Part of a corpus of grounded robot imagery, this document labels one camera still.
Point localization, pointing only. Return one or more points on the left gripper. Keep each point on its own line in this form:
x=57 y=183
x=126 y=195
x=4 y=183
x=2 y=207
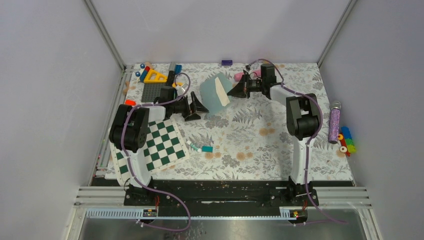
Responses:
x=195 y=106

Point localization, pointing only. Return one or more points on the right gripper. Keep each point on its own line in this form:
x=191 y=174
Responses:
x=241 y=89

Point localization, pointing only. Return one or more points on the green white glue stick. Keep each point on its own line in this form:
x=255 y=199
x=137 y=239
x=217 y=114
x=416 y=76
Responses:
x=193 y=146

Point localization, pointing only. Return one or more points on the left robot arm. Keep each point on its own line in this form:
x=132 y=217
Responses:
x=145 y=137

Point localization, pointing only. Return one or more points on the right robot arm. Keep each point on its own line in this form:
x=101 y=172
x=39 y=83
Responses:
x=303 y=122

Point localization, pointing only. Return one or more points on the pink cylinder marker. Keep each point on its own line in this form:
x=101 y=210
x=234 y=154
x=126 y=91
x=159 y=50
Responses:
x=238 y=76

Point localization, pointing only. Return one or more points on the purple small brick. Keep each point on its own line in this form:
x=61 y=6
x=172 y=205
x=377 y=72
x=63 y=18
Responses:
x=226 y=62

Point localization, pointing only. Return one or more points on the small teal block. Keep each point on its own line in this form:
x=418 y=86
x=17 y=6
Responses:
x=207 y=149

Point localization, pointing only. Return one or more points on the blue lego brick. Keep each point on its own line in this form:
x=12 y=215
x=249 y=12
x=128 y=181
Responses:
x=178 y=69

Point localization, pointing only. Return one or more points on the green white checkerboard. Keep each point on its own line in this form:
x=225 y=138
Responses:
x=164 y=147

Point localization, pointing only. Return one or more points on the grey lego baseplate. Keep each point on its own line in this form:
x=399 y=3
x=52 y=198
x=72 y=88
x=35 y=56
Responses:
x=153 y=90

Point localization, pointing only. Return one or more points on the yellow triangle toy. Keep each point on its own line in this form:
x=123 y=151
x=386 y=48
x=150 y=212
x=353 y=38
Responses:
x=154 y=76

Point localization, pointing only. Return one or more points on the small red block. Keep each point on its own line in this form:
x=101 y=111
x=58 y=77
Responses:
x=130 y=102

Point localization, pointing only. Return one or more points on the purple glitter tube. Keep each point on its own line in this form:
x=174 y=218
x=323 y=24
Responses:
x=334 y=121

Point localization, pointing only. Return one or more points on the colourful stacked brick toy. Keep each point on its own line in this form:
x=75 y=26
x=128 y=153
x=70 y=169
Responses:
x=345 y=139

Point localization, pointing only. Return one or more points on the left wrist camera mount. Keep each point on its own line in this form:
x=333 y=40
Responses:
x=181 y=88

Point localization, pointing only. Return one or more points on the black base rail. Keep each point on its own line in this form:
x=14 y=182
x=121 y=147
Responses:
x=221 y=198

